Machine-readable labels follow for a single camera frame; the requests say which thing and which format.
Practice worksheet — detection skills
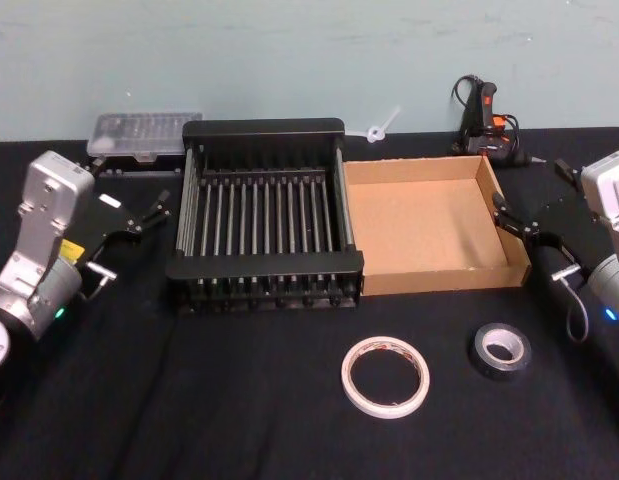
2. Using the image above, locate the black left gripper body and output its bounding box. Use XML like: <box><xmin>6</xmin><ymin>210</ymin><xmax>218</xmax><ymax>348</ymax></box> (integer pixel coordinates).
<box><xmin>62</xmin><ymin>189</ymin><xmax>144</xmax><ymax>266</ymax></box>

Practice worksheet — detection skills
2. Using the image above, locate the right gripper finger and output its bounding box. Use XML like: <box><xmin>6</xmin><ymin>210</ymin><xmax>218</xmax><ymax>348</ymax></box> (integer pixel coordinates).
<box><xmin>491</xmin><ymin>191</ymin><xmax>543</xmax><ymax>243</ymax></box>
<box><xmin>553</xmin><ymin>158</ymin><xmax>584</xmax><ymax>190</ymax></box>

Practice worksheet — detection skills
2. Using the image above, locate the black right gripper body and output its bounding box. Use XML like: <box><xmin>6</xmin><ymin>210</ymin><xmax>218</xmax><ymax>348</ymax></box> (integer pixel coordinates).
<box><xmin>530</xmin><ymin>192</ymin><xmax>603</xmax><ymax>275</ymax></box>

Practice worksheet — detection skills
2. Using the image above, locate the silver tape roll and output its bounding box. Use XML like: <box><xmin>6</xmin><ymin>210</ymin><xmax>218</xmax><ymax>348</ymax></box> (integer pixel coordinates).
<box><xmin>469</xmin><ymin>322</ymin><xmax>533</xmax><ymax>384</ymax></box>

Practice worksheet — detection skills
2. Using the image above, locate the clear plastic case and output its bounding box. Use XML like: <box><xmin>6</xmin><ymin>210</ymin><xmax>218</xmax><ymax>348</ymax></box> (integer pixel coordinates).
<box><xmin>86</xmin><ymin>112</ymin><xmax>204</xmax><ymax>180</ymax></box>

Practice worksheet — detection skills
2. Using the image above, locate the shallow brown cardboard tray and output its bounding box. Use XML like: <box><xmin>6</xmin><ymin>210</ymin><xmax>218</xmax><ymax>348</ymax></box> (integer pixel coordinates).
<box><xmin>342</xmin><ymin>154</ymin><xmax>533</xmax><ymax>297</ymax></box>

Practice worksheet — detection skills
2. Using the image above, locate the black rack with steel bars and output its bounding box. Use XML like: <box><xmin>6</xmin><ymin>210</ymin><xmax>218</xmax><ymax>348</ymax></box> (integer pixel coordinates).
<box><xmin>164</xmin><ymin>117</ymin><xmax>365</xmax><ymax>316</ymax></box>

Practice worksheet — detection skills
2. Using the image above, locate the white three-armed plastic piece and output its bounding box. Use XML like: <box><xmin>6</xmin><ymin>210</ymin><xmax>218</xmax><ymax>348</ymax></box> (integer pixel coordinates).
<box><xmin>344</xmin><ymin>104</ymin><xmax>403</xmax><ymax>145</ymax></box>

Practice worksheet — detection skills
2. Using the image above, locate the black table cloth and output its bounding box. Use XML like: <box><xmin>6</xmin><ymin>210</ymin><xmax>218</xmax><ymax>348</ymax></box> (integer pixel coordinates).
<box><xmin>0</xmin><ymin>127</ymin><xmax>619</xmax><ymax>480</ymax></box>

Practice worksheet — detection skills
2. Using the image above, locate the white tape roll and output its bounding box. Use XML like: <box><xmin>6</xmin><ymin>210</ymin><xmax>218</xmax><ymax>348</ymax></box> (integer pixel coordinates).
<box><xmin>340</xmin><ymin>335</ymin><xmax>431</xmax><ymax>420</ymax></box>

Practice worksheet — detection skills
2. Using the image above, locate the left wrist thin dark cable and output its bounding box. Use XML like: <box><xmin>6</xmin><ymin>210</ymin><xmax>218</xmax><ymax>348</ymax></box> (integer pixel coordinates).
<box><xmin>80</xmin><ymin>262</ymin><xmax>118</xmax><ymax>302</ymax></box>

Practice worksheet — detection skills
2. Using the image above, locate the wrist thin dark cable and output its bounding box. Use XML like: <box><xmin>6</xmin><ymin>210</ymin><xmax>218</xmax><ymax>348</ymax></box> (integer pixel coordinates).
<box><xmin>80</xmin><ymin>262</ymin><xmax>118</xmax><ymax>302</ymax></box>
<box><xmin>551</xmin><ymin>264</ymin><xmax>590</xmax><ymax>344</ymax></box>

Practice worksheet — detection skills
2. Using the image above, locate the right wrist thin dark cable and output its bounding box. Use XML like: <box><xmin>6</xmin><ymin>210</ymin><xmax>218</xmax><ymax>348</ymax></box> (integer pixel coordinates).
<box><xmin>551</xmin><ymin>264</ymin><xmax>590</xmax><ymax>344</ymax></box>

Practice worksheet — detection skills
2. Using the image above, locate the black corded tool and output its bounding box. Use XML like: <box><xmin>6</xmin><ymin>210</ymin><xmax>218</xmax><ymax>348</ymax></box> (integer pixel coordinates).
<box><xmin>451</xmin><ymin>74</ymin><xmax>545</xmax><ymax>169</ymax></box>

